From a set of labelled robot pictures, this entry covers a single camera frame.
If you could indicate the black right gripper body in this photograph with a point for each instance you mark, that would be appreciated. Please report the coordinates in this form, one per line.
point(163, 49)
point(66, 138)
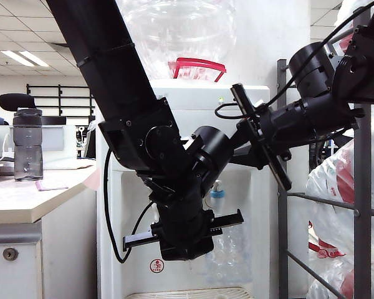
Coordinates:
point(280, 130)

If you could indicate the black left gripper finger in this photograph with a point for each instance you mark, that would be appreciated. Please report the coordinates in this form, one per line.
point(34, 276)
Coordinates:
point(227, 221)
point(140, 240)

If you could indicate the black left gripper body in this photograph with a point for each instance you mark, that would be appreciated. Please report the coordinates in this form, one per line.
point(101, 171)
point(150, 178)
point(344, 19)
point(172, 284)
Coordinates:
point(184, 221)

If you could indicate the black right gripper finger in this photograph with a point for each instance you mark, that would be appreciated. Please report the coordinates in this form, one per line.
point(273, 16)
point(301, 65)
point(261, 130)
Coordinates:
point(255, 157)
point(243, 99)

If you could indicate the white tap blue collar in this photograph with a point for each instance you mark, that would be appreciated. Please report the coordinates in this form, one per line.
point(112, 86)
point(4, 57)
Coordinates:
point(218, 193)

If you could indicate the clear textured plastic mug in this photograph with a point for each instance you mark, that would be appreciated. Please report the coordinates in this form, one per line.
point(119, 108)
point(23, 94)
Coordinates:
point(233, 255)

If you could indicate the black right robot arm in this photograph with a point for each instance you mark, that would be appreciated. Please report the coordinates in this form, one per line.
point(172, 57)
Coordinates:
point(314, 71)

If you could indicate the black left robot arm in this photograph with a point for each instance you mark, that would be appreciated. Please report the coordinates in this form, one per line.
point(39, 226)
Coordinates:
point(112, 62)

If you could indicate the white floor water dispenser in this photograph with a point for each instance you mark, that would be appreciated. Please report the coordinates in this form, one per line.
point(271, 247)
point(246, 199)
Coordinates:
point(112, 280)

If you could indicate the bagged water jug red cap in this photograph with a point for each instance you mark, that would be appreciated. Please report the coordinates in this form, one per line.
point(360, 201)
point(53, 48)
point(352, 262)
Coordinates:
point(330, 187)

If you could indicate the white desk cabinet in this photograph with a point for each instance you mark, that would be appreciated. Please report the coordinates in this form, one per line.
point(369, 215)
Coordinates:
point(65, 249)

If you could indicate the white translucent desk box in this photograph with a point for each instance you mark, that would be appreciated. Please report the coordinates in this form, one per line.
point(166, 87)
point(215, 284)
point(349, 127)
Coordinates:
point(59, 146)

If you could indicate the dark grey water bottle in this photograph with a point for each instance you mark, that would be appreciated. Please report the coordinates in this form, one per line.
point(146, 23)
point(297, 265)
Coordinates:
point(28, 140)

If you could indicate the cream drip tray grille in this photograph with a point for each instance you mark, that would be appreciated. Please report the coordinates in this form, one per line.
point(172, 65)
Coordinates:
point(190, 293)

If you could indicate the dark metal jug rack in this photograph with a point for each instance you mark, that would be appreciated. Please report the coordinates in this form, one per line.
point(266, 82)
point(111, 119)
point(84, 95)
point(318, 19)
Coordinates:
point(363, 187)

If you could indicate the pink paper packet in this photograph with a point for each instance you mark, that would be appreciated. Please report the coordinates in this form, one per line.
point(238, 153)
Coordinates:
point(51, 186)

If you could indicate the round cabinet lock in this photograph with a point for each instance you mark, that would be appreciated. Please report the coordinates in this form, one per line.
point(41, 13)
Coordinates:
point(10, 254)

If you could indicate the black flat monitor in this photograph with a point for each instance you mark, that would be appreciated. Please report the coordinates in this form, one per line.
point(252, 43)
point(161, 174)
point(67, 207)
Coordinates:
point(53, 121)

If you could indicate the black chair headrest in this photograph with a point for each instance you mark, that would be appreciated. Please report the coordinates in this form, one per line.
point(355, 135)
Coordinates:
point(15, 101)

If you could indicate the ceiling light panel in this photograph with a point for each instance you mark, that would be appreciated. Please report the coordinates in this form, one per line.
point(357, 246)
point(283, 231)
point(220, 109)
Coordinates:
point(25, 58)

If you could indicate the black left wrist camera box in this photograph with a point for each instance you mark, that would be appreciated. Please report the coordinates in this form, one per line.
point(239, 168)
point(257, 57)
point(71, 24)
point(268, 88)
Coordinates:
point(187, 249)

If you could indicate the black wall shelf rails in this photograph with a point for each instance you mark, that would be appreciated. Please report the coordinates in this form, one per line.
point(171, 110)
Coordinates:
point(59, 99)

